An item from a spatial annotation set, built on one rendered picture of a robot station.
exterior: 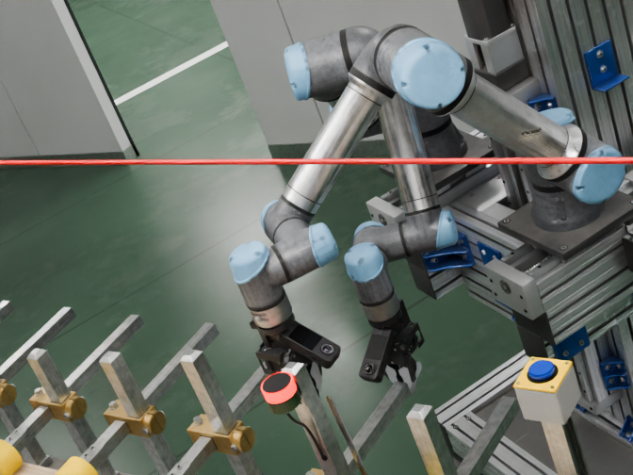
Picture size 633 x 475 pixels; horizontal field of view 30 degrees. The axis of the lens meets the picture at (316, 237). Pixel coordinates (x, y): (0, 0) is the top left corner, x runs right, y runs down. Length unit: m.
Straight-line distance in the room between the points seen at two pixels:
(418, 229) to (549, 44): 0.49
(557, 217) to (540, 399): 0.73
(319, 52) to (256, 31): 3.00
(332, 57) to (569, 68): 0.53
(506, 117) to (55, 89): 4.49
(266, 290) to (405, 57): 0.48
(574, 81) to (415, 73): 0.65
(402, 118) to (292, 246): 0.42
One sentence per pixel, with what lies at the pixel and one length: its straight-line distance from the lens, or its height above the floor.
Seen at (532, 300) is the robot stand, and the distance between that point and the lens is 2.44.
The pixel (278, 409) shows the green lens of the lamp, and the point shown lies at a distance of 2.09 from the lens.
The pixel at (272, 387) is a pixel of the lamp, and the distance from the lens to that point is 2.08.
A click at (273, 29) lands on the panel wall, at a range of 5.32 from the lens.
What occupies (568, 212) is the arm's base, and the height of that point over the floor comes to 1.08.
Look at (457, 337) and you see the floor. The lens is 4.04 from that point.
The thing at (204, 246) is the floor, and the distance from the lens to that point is 5.21.
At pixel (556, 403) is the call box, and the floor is 1.19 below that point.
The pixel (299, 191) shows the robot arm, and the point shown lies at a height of 1.37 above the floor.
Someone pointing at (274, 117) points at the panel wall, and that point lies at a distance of 5.59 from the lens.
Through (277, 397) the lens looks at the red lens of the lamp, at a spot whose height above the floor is 1.16.
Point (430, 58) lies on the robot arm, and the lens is 2.03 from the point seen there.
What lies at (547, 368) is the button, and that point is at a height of 1.23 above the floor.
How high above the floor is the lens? 2.33
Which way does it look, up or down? 28 degrees down
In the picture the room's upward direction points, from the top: 22 degrees counter-clockwise
